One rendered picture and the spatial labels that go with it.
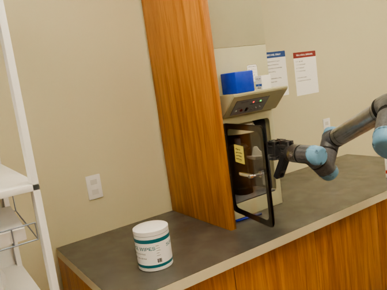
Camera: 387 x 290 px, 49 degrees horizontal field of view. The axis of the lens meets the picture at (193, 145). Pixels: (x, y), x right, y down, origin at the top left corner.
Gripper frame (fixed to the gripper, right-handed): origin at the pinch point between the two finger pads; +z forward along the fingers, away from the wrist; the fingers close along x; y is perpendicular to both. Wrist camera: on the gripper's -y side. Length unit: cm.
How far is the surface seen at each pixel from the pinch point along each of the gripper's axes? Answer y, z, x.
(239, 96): 27.7, -5.8, 12.6
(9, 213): 4, -2, 107
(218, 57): 45.1, 5.3, 12.3
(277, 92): 26.4, -4.5, -10.8
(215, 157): 3.8, 0.5, 24.0
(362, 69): 28, 49, -149
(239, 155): 4.1, -7.8, 17.6
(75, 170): 4, 48, 70
